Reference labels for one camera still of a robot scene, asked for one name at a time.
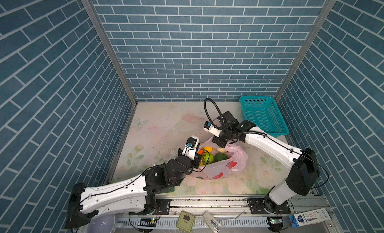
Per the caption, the aluminium corner post right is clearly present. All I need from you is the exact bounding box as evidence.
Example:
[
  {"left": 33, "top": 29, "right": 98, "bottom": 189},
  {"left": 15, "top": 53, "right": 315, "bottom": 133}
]
[{"left": 274, "top": 0, "right": 337, "bottom": 103}]

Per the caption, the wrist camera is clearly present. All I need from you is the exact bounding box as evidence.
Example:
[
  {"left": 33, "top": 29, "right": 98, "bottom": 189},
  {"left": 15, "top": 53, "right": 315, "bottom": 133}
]
[
  {"left": 204, "top": 121, "right": 222, "bottom": 138},
  {"left": 186, "top": 136, "right": 200, "bottom": 149}
]

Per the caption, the aluminium corner post left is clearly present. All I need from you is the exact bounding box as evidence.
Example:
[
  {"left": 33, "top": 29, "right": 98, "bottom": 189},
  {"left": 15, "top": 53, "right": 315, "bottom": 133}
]
[{"left": 81, "top": 0, "right": 138, "bottom": 107}]

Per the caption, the beige potato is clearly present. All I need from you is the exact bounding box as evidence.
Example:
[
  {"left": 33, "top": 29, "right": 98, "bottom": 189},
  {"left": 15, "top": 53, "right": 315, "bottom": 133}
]
[{"left": 216, "top": 148, "right": 227, "bottom": 154}]

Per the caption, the yellow lemon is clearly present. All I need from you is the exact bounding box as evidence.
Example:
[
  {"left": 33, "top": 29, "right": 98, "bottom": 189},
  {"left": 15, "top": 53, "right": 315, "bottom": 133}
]
[{"left": 204, "top": 147, "right": 213, "bottom": 153}]

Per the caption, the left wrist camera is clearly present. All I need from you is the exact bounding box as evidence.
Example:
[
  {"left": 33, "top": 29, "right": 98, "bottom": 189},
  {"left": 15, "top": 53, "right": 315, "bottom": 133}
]
[{"left": 186, "top": 136, "right": 200, "bottom": 149}]

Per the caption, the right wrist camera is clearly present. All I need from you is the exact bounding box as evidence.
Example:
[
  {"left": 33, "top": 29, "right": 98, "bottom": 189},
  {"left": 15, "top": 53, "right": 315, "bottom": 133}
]
[{"left": 204, "top": 121, "right": 222, "bottom": 138}]

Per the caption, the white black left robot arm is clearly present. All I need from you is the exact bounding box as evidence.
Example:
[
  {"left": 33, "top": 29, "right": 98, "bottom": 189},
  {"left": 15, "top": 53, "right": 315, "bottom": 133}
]
[{"left": 65, "top": 147, "right": 202, "bottom": 230}]

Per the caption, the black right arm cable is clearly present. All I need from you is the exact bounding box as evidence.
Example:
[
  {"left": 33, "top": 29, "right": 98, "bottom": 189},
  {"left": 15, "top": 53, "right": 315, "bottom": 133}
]
[{"left": 203, "top": 97, "right": 224, "bottom": 129}]

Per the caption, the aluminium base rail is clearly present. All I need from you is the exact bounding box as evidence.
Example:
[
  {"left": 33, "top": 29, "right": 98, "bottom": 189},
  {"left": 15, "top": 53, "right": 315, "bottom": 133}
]
[{"left": 116, "top": 195, "right": 333, "bottom": 233}]

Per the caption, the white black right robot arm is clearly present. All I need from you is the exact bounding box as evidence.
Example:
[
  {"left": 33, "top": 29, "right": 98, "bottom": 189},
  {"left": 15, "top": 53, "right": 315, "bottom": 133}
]
[{"left": 204, "top": 111, "right": 321, "bottom": 214}]

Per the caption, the pink plastic bag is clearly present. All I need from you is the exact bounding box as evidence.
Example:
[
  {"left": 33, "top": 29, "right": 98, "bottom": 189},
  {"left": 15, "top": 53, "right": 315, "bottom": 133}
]
[{"left": 191, "top": 138, "right": 249, "bottom": 181}]

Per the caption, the green lime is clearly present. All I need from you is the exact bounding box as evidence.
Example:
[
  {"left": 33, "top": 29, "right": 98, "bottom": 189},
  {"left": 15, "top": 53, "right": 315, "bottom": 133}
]
[{"left": 214, "top": 153, "right": 229, "bottom": 162}]

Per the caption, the green apple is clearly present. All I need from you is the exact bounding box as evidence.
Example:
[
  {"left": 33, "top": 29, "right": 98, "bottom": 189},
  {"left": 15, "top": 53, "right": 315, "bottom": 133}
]
[{"left": 201, "top": 153, "right": 214, "bottom": 166}]

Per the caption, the white blue box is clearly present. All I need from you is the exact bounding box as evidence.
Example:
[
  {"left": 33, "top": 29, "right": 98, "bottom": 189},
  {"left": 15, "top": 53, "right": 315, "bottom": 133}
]
[{"left": 290, "top": 208, "right": 331, "bottom": 228}]

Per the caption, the teal plastic basket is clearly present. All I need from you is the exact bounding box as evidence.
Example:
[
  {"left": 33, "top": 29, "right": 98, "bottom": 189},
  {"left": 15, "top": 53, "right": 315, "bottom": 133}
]
[{"left": 240, "top": 96, "right": 290, "bottom": 138}]

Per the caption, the aluminium corner post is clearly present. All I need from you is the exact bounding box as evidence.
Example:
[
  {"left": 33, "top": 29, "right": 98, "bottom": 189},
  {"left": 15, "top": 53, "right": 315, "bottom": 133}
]
[
  {"left": 274, "top": 0, "right": 337, "bottom": 103},
  {"left": 81, "top": 0, "right": 138, "bottom": 107}
]

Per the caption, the green timer device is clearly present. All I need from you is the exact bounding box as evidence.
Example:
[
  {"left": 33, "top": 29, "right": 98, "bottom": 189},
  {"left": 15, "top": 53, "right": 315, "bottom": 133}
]
[{"left": 176, "top": 211, "right": 196, "bottom": 233}]

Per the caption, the grey remote device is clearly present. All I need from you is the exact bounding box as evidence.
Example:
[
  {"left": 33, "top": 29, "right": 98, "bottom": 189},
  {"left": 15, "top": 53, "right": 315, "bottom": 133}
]
[{"left": 203, "top": 212, "right": 224, "bottom": 233}]

